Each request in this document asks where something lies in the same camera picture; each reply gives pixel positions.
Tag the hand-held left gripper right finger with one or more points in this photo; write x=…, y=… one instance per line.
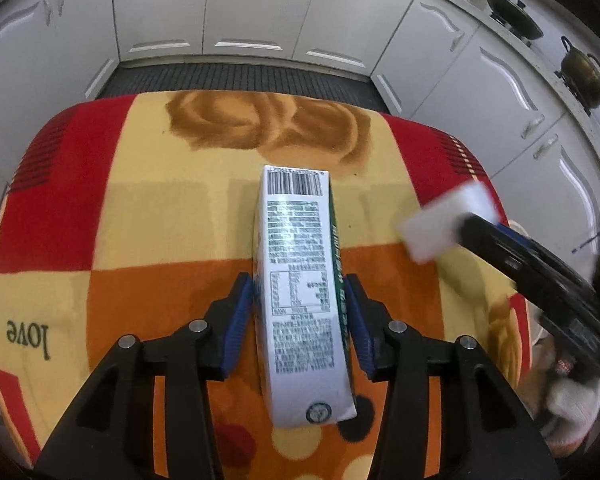
x=357, y=325

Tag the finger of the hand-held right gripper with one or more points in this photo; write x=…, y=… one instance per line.
x=540, y=252
x=495, y=247

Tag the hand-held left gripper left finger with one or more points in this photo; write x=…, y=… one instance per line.
x=237, y=325

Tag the white foam block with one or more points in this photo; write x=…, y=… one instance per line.
x=440, y=225

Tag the white green milk carton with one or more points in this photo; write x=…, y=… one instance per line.
x=300, y=310

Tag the person's right hand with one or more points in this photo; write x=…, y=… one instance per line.
x=575, y=405

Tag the red orange checkered blanket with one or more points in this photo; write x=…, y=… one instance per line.
x=130, y=210

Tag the dark metal pot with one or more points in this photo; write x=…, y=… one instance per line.
x=582, y=72

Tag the black wok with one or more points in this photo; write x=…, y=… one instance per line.
x=517, y=12

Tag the dark ribbed floor mat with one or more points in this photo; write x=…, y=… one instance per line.
x=230, y=77

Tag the white kitchen cabinets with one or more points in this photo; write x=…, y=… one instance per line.
x=255, y=0

